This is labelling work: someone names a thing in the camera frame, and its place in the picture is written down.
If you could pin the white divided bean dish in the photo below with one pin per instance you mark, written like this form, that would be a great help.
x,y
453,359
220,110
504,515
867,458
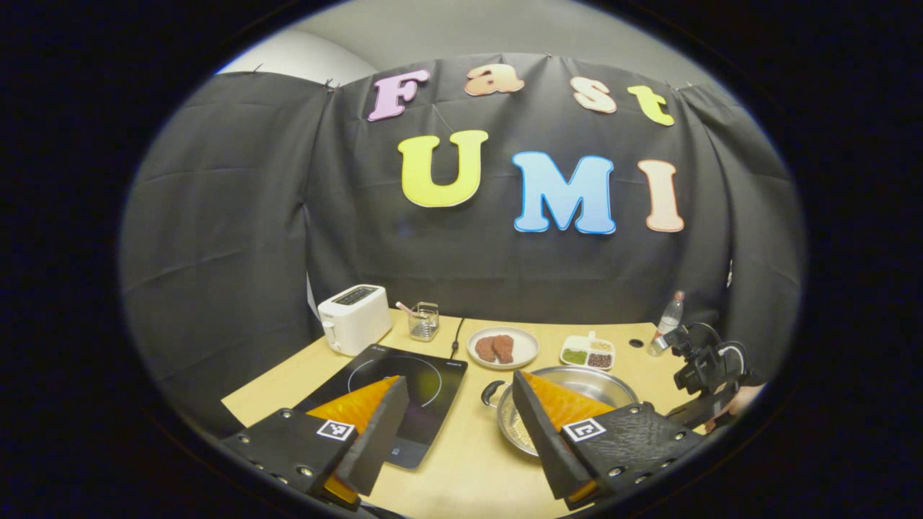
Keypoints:
x,y
588,353

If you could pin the black induction cooktop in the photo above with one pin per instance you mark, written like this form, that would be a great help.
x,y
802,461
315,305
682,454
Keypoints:
x,y
433,382

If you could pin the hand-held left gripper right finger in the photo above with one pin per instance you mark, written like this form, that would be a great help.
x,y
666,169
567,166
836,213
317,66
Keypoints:
x,y
541,447

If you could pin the clear water bottle red label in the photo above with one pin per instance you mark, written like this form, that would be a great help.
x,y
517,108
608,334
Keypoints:
x,y
667,324

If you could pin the red meat piece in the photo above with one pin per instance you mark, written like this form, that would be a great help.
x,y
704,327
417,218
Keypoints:
x,y
504,349
486,349

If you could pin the pink striped straw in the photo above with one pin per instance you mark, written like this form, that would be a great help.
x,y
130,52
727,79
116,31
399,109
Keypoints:
x,y
404,308

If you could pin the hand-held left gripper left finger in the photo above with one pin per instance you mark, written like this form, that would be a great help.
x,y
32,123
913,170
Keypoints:
x,y
378,432

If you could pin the round white plate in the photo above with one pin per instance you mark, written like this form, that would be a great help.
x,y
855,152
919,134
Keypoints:
x,y
526,349

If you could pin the steel pot with soybeans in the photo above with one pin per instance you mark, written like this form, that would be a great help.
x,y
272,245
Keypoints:
x,y
602,386

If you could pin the white toaster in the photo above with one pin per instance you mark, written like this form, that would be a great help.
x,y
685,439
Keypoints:
x,y
353,321

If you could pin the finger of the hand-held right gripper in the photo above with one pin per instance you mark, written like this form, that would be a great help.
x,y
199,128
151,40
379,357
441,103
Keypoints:
x,y
696,412

